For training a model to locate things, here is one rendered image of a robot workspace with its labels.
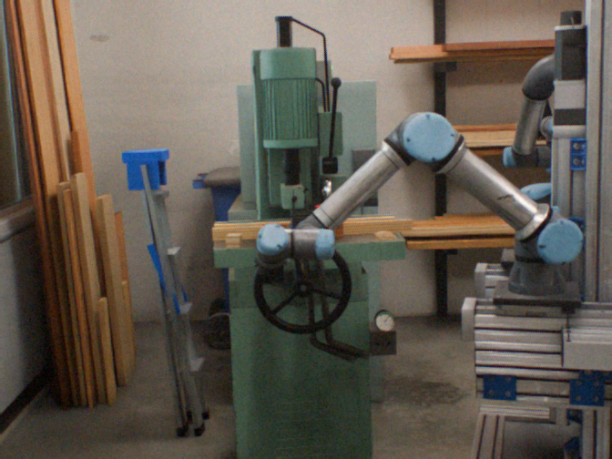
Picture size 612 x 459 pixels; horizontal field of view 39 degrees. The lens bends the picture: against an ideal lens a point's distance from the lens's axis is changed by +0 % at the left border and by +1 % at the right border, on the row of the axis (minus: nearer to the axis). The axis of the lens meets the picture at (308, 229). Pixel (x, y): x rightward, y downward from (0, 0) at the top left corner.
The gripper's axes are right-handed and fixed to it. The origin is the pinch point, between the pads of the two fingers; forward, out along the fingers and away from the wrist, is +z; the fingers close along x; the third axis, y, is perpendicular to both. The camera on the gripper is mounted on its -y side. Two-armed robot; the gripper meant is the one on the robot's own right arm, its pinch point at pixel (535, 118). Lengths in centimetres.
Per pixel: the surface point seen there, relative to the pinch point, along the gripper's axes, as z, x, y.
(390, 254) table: -68, -67, 29
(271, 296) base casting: -71, -105, 36
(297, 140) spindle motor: -63, -90, -11
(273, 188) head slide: -46, -101, 5
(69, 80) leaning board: 97, -200, -50
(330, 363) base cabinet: -70, -91, 61
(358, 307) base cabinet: -69, -79, 44
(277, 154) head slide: -46, -97, -6
